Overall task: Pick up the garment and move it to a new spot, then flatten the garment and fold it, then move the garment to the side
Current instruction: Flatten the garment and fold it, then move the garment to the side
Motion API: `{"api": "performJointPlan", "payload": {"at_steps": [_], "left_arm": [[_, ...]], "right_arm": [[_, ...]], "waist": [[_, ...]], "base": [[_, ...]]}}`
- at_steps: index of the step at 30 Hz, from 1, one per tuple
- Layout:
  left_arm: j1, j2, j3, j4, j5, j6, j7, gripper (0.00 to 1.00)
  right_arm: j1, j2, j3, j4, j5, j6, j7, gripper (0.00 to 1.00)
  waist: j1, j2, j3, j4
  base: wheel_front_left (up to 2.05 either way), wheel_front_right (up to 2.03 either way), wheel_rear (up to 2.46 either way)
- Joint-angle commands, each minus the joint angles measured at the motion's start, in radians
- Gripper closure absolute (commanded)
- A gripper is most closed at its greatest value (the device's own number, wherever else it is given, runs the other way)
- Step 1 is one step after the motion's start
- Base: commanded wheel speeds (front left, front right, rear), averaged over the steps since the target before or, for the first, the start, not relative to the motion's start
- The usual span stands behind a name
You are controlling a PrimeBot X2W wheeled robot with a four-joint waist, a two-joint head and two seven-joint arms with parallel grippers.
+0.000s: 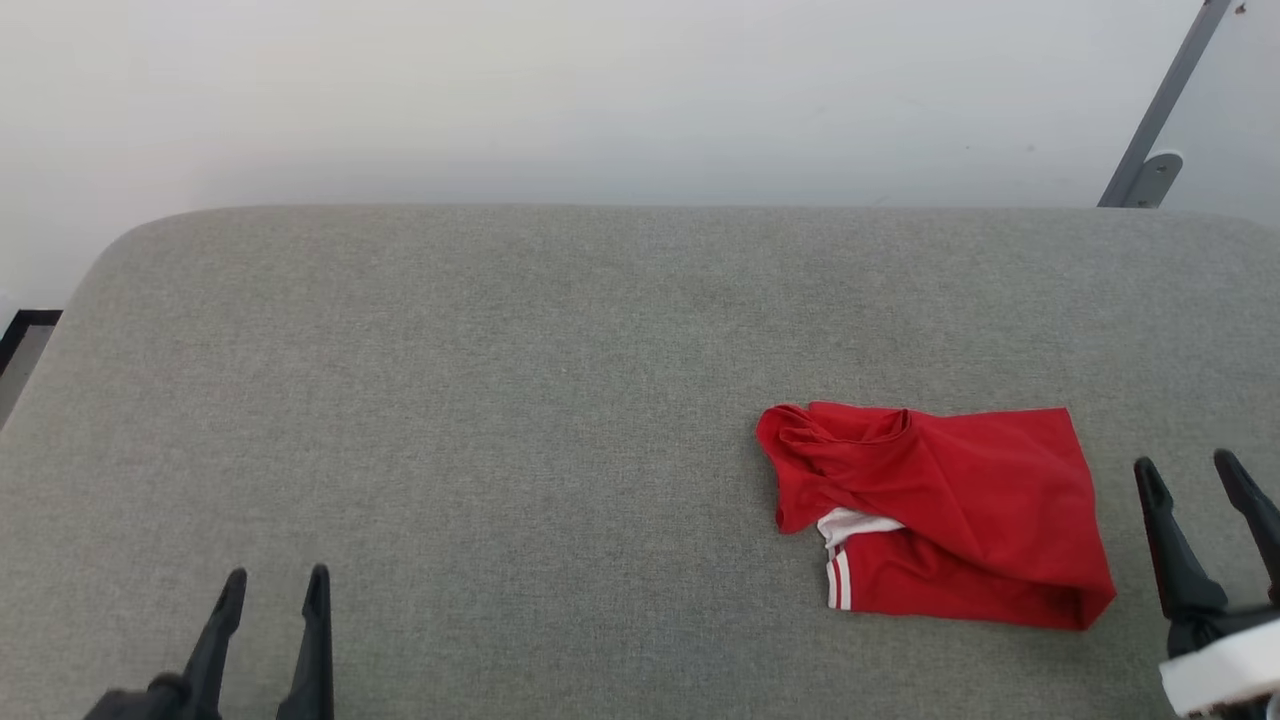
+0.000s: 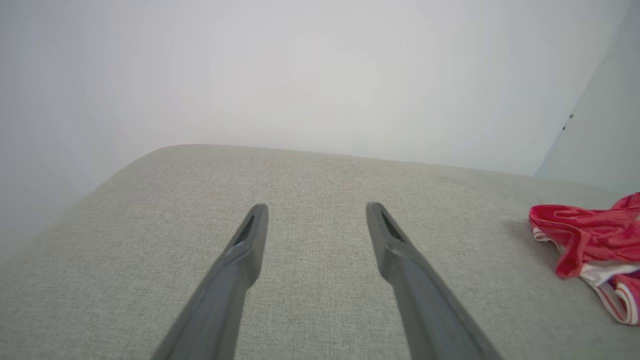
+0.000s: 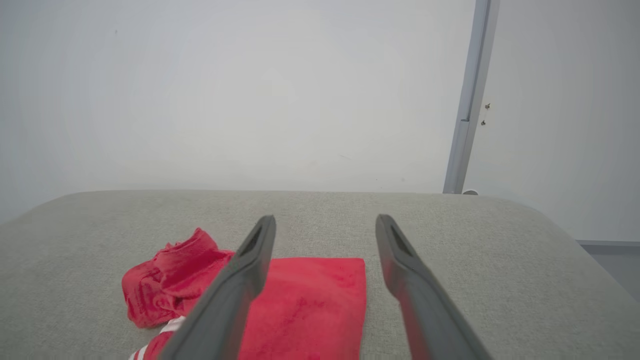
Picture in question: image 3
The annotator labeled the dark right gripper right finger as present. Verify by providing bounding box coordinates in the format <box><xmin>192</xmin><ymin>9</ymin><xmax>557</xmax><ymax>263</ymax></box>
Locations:
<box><xmin>375</xmin><ymin>214</ymin><xmax>494</xmax><ymax>360</ymax></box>

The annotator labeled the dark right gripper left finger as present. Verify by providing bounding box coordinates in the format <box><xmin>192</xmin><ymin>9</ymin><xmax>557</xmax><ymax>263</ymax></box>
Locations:
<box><xmin>160</xmin><ymin>215</ymin><xmax>277</xmax><ymax>360</ymax></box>

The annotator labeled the red white-trimmed garment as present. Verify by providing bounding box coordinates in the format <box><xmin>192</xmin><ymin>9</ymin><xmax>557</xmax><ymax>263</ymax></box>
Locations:
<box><xmin>121</xmin><ymin>227</ymin><xmax>367</xmax><ymax>360</ymax></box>

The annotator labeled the grey metal pole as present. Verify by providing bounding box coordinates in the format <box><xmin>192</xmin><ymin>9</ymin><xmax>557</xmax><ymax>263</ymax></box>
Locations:
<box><xmin>442</xmin><ymin>0</ymin><xmax>501</xmax><ymax>195</ymax></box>

